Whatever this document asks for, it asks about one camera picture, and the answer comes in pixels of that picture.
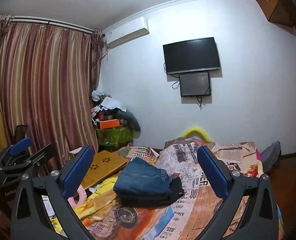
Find blue denim jacket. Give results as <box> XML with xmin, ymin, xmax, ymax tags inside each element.
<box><xmin>113</xmin><ymin>157</ymin><xmax>172</xmax><ymax>194</ymax></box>

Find white clothes on pile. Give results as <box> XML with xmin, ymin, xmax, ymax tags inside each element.
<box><xmin>91</xmin><ymin>90</ymin><xmax>126</xmax><ymax>113</ymax></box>

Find grey backpack on floor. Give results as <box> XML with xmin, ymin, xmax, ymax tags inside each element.
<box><xmin>260</xmin><ymin>141</ymin><xmax>281</xmax><ymax>173</ymax></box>

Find newspaper print bed quilt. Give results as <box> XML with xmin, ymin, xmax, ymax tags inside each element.
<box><xmin>80</xmin><ymin>136</ymin><xmax>284</xmax><ymax>240</ymax></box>

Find yellow duck plush blanket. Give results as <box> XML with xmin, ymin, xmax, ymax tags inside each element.
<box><xmin>50</xmin><ymin>175</ymin><xmax>119</xmax><ymax>235</ymax></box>

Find striped red curtain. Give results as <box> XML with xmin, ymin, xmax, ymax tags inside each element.
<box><xmin>0</xmin><ymin>16</ymin><xmax>104</xmax><ymax>168</ymax></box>

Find bamboo lap desk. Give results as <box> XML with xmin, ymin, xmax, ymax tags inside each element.
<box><xmin>81</xmin><ymin>151</ymin><xmax>128</xmax><ymax>189</ymax></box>

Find orange shoe box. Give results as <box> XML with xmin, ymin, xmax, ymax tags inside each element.
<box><xmin>96</xmin><ymin>119</ymin><xmax>120</xmax><ymax>129</ymax></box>

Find green storage box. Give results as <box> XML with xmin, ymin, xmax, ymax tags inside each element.
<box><xmin>96</xmin><ymin>125</ymin><xmax>133</xmax><ymax>147</ymax></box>

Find yellow headboard object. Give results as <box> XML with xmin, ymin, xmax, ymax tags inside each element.
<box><xmin>183</xmin><ymin>127</ymin><xmax>211</xmax><ymax>141</ymax></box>

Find black folded garment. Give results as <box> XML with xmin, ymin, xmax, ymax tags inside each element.
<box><xmin>117</xmin><ymin>177</ymin><xmax>185</xmax><ymax>208</ymax></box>

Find striped patterned pillow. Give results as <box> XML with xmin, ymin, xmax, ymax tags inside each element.
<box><xmin>112</xmin><ymin>145</ymin><xmax>159</xmax><ymax>162</ymax></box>

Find white air conditioner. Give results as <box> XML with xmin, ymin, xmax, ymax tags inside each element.
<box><xmin>105</xmin><ymin>17</ymin><xmax>150</xmax><ymax>49</ymax></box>

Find small wall monitor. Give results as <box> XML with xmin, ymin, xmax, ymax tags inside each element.
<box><xmin>179</xmin><ymin>72</ymin><xmax>211</xmax><ymax>97</ymax></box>

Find large wall television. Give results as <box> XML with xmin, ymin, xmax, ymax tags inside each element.
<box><xmin>163</xmin><ymin>37</ymin><xmax>221</xmax><ymax>74</ymax></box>

